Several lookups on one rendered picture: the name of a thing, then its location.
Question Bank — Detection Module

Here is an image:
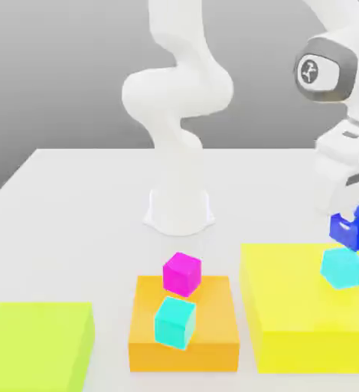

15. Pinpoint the small cyan cube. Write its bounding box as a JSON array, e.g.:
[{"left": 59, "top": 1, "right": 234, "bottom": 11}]
[
  {"left": 153, "top": 296, "right": 197, "bottom": 351},
  {"left": 319, "top": 247, "right": 359, "bottom": 291}
]

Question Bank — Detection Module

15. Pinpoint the large yellow box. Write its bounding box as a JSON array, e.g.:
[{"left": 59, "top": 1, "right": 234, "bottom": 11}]
[{"left": 240, "top": 243, "right": 359, "bottom": 375}]

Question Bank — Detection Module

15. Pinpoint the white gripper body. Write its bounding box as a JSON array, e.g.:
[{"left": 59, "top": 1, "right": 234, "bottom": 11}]
[{"left": 314, "top": 152, "right": 359, "bottom": 215}]

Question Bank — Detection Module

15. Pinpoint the large orange box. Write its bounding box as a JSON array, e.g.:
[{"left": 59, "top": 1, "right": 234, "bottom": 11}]
[{"left": 128, "top": 275, "right": 240, "bottom": 374}]

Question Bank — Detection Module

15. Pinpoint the small magenta cube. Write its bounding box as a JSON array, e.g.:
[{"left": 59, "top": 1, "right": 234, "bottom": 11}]
[{"left": 162, "top": 251, "right": 202, "bottom": 299}]

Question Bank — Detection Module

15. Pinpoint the large lime green box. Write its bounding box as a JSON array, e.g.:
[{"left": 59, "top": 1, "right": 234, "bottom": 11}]
[{"left": 0, "top": 302, "right": 96, "bottom": 392}]

